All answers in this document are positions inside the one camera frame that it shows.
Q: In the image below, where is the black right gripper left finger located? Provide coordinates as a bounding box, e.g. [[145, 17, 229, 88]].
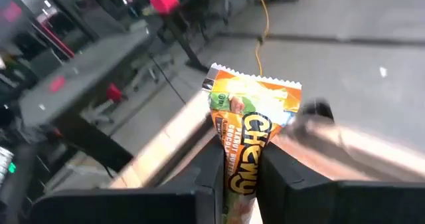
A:
[[29, 137, 225, 224]]

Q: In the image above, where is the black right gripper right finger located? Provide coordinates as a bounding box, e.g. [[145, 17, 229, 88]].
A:
[[256, 142, 425, 224]]

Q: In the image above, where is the peanut butter chocolate granola bar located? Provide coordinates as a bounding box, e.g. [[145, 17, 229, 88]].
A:
[[201, 62, 303, 224]]

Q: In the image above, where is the grey desk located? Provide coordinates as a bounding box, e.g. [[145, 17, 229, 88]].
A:
[[18, 29, 153, 128]]

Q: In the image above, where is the black table stand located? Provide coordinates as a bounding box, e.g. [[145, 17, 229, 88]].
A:
[[162, 11, 210, 72]]

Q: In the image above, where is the yellow extension cable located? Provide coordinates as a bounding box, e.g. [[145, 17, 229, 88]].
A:
[[252, 0, 270, 78]]

